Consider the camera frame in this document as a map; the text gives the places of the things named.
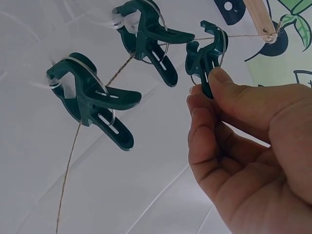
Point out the person's right hand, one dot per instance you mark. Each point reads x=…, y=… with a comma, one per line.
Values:
x=263, y=158

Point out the small dark green clothes peg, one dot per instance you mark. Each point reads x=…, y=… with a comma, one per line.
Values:
x=195, y=61

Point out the light wooden stick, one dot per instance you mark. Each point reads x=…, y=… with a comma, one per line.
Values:
x=258, y=17

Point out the large dark green clothes peg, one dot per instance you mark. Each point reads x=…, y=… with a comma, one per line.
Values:
x=146, y=46
x=85, y=104

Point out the brown twine line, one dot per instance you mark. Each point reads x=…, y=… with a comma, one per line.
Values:
x=64, y=180

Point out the translucent white cloth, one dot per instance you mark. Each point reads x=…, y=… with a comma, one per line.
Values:
x=31, y=61

